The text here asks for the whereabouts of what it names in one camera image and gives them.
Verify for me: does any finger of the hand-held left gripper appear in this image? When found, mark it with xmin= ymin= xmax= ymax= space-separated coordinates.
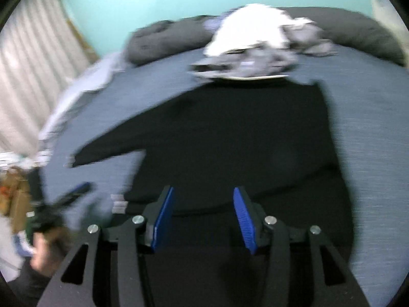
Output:
xmin=54 ymin=182 xmax=93 ymax=210

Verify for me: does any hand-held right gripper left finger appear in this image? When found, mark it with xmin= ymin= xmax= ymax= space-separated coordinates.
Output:
xmin=37 ymin=185 xmax=176 ymax=307

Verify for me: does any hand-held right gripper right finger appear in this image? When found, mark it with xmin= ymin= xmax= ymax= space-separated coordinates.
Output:
xmin=233 ymin=186 xmax=371 ymax=307

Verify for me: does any black sweater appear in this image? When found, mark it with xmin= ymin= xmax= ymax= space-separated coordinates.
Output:
xmin=71 ymin=78 xmax=356 ymax=263

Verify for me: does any person's left forearm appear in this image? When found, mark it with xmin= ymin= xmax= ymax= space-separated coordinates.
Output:
xmin=6 ymin=262 xmax=52 ymax=307

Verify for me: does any person's left hand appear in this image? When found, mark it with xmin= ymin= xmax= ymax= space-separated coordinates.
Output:
xmin=30 ymin=230 xmax=69 ymax=277

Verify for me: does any wooden nightstand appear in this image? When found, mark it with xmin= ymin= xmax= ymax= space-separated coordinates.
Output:
xmin=0 ymin=166 xmax=32 ymax=234

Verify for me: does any white plastic bag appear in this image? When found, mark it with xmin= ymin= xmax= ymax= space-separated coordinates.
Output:
xmin=0 ymin=152 xmax=42 ymax=170

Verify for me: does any light grey bedding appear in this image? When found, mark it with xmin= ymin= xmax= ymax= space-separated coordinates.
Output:
xmin=38 ymin=53 xmax=128 ymax=148

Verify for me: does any beige striped curtain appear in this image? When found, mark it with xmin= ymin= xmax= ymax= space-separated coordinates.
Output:
xmin=0 ymin=0 xmax=99 ymax=157

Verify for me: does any wooden board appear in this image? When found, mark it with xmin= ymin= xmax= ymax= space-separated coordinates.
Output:
xmin=65 ymin=16 xmax=99 ymax=61

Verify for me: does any large grey garment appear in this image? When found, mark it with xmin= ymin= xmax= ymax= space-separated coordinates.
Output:
xmin=188 ymin=46 xmax=299 ymax=80

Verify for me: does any dark grey duvet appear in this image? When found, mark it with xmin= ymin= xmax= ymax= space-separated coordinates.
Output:
xmin=124 ymin=6 xmax=406 ymax=68

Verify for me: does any white garment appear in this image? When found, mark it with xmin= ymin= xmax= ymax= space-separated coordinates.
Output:
xmin=204 ymin=3 xmax=315 ymax=56

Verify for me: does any small grey garment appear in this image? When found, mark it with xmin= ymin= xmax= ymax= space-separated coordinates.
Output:
xmin=289 ymin=22 xmax=337 ymax=58

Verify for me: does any blue-grey garment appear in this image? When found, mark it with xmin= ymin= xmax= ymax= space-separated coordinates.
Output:
xmin=203 ymin=16 xmax=224 ymax=32

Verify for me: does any cream tufted headboard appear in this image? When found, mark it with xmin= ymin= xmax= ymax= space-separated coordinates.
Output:
xmin=367 ymin=0 xmax=397 ymax=21

